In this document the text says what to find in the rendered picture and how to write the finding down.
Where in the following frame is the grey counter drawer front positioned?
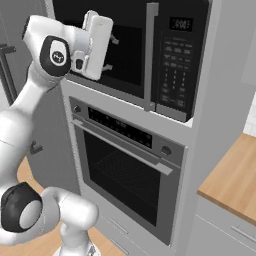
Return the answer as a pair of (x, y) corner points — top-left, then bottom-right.
(195, 195), (256, 249)

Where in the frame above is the steel built-in oven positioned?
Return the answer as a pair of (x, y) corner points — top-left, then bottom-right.
(68, 95), (188, 248)

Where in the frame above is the long black fridge handle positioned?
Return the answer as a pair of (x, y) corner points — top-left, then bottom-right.
(0, 44), (18, 105)

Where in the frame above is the microwave start button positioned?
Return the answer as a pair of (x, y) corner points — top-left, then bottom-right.
(175, 98), (188, 109)

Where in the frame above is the grey drawer handle under oven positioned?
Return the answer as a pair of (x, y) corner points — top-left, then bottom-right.
(107, 217), (129, 236)

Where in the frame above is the grey tall appliance cabinet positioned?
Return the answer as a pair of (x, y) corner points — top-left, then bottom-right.
(43, 0), (256, 256)

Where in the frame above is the black microwave door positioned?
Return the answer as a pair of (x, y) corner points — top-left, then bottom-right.
(52, 0), (158, 112)

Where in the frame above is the black microwave oven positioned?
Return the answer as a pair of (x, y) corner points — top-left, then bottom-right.
(52, 0), (213, 123)

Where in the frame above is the short black fridge handle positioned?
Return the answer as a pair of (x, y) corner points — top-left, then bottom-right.
(29, 140), (44, 155)

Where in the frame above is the grey microwave door handle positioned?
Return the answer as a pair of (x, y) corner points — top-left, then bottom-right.
(143, 2), (160, 113)

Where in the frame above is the steel oven door handle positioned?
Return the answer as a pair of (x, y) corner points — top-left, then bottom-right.
(71, 118), (175, 177)

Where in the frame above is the grey fridge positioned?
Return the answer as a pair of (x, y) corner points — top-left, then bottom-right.
(0, 0), (82, 196)

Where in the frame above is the grey drawer under oven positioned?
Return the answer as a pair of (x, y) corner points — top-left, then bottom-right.
(89, 213), (171, 256)

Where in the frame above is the glass oven door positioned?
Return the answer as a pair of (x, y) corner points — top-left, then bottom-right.
(71, 119), (184, 247)

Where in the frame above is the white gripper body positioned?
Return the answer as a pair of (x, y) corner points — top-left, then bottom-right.
(81, 9), (115, 82)

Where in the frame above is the grey counter drawer handle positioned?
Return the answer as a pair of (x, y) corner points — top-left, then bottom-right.
(231, 225), (256, 244)

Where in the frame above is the grey counter cupboard door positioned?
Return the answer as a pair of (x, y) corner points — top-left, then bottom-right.
(183, 215), (256, 256)

